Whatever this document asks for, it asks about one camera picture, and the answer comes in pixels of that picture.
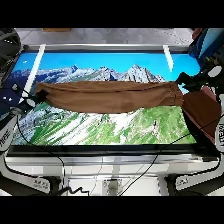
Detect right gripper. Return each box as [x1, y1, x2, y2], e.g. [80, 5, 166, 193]
[175, 71, 202, 92]

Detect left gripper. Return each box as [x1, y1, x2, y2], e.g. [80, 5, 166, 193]
[31, 89, 50, 105]

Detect brown pants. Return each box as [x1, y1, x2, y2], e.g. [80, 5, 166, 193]
[34, 80, 185, 115]

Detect heap of clothes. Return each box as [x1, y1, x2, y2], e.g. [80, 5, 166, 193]
[187, 28, 224, 63]

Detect reddish brown garment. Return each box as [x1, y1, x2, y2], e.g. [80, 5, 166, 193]
[182, 90, 222, 145]

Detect black cable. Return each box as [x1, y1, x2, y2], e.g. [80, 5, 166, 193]
[14, 111, 92, 197]
[118, 114, 224, 197]

